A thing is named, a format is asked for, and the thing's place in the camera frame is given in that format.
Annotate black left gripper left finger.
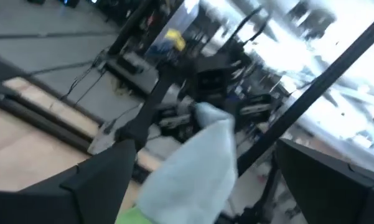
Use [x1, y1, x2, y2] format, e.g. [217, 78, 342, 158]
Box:
[18, 139, 138, 224]

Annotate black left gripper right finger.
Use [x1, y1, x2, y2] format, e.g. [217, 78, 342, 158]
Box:
[275, 138, 374, 224]

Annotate green microfiber towel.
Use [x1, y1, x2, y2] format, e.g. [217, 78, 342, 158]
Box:
[115, 206, 154, 224]

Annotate light blue microfiber towel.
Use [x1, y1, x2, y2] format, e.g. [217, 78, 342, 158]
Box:
[136, 101, 239, 224]

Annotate yellow tape tag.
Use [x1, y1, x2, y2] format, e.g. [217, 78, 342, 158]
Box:
[164, 27, 187, 52]

